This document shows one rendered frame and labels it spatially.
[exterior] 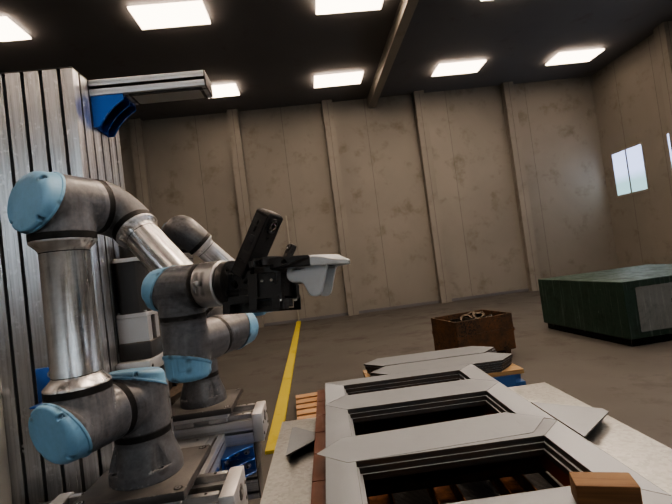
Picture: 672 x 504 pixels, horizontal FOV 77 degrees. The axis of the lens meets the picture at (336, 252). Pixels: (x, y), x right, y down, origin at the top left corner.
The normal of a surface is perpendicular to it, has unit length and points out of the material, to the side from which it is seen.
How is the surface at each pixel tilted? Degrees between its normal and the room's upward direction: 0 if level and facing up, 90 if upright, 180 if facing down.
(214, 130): 90
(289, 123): 90
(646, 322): 90
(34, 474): 90
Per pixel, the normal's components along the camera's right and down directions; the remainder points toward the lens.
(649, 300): 0.11, -0.04
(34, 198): -0.37, -0.11
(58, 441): -0.35, 0.14
